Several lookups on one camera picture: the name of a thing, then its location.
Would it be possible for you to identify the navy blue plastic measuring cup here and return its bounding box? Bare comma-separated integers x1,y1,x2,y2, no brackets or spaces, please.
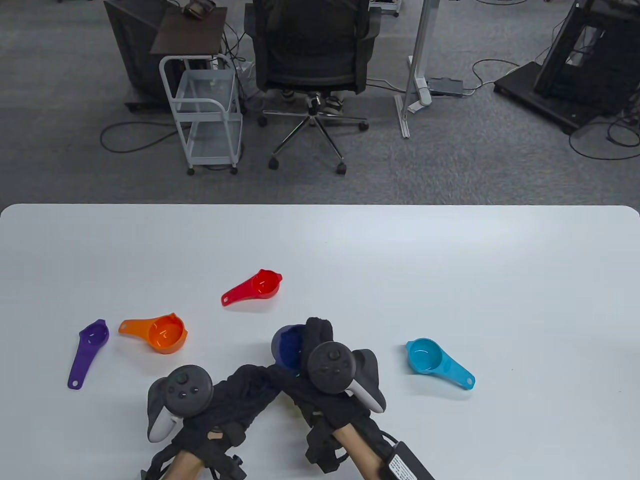
271,324,308,377

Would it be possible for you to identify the person's left forearm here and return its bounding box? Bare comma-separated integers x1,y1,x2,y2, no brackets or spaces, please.
167,450,205,480

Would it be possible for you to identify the bundle of black cables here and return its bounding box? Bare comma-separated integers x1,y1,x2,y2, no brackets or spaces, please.
220,22,257,113

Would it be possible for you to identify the black right wrist sensor box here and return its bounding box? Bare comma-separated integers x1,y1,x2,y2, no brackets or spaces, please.
385,440,436,480

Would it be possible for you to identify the brown side table top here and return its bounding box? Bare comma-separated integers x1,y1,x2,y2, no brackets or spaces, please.
150,6,228,55

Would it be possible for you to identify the orange plastic measuring cup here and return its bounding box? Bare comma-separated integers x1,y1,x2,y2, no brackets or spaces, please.
118,313,188,355

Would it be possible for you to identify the grey black hand controller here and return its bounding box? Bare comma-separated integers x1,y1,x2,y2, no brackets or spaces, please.
307,341,387,414
147,365,214,444

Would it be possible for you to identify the grey power adapter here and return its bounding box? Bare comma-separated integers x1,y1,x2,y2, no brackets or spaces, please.
429,76,466,97

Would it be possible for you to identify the light blue plastic measuring cup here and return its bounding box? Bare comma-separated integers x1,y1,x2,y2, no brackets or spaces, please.
405,338,476,390

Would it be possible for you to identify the red plastic measuring cup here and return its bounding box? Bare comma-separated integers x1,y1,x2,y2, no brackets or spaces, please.
221,269,283,307

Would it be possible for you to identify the white metal desk leg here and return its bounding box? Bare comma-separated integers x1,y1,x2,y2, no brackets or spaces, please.
395,0,441,139

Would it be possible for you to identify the black mesh office chair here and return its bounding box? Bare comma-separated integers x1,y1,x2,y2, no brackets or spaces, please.
244,0,382,176

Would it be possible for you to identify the black floor cable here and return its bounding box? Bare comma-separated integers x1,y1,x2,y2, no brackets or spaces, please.
569,120,640,161
462,59,521,96
100,121,191,153

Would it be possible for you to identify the black equipment rack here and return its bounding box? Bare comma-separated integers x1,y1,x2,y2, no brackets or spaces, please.
493,0,640,136

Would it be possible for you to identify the grey black right hand controller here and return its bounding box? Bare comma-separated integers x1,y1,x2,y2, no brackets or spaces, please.
307,341,387,414

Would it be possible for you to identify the person's right forearm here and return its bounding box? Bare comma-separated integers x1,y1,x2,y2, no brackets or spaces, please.
332,421,388,480

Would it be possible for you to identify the grey black left hand controller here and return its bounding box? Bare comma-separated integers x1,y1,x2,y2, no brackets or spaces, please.
147,365,214,444

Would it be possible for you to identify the purple plastic measuring cup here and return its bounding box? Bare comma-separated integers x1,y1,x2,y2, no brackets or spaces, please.
67,319,110,390

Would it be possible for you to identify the dark grey cabinet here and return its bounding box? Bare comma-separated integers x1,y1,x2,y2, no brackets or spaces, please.
103,0,176,112

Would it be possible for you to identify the person's right hand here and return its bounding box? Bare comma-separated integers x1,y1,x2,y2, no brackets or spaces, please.
267,316,382,473

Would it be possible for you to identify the white wire rolling cart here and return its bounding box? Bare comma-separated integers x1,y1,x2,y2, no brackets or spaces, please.
159,54,245,176

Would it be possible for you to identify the person's left hand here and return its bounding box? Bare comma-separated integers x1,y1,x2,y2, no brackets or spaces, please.
142,364,281,480

